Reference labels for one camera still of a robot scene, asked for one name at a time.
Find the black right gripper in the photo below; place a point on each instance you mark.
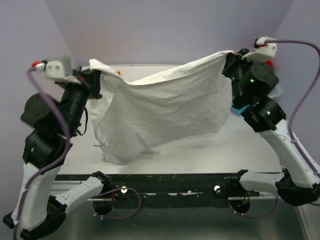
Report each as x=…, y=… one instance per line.
x=233, y=58

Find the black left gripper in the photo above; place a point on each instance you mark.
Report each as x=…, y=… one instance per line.
x=90, y=82

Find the white t-shirt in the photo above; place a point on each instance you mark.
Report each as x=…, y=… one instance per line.
x=136, y=117

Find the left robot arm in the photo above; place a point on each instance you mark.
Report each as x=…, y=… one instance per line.
x=38, y=213

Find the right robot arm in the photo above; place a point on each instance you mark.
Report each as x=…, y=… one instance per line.
x=299, y=183

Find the red t-shirt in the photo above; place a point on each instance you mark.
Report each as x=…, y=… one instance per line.
x=269, y=63

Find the white plastic laundry basket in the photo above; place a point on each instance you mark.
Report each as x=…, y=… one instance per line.
x=275, y=92

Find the turquoise t-shirt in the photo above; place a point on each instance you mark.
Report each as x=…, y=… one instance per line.
x=239, y=106

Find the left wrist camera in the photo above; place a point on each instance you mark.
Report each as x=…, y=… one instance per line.
x=56, y=68

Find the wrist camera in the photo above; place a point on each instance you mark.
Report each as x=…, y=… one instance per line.
x=56, y=68
x=264, y=50

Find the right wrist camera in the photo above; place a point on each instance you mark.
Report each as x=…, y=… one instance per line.
x=264, y=50

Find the black mounting rail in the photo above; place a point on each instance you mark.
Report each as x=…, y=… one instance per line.
x=163, y=191

